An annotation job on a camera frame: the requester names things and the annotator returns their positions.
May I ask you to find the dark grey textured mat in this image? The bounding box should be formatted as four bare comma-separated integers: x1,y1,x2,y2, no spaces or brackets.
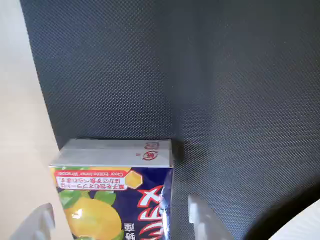
19,0,320,240

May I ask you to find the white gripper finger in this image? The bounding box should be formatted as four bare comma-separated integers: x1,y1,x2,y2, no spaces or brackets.
187,194,236,240
7,202,56,240

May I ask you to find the round white dish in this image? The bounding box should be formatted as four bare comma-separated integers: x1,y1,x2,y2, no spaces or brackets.
268,199,320,240

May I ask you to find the candy box with lemon print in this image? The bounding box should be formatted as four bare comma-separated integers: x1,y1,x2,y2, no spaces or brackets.
48,138,176,240

